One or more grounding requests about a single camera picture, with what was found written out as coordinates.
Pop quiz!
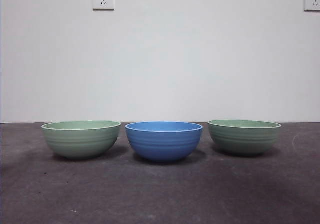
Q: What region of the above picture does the blue ribbed bowl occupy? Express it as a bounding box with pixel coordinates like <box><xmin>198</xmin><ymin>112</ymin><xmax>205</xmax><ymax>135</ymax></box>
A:
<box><xmin>125</xmin><ymin>121</ymin><xmax>203</xmax><ymax>162</ymax></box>

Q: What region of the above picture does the green ribbed bowl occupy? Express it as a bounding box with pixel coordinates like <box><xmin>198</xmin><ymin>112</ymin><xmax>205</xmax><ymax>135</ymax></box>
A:
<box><xmin>207</xmin><ymin>119</ymin><xmax>282</xmax><ymax>157</ymax></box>
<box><xmin>41</xmin><ymin>120</ymin><xmax>122</xmax><ymax>160</ymax></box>

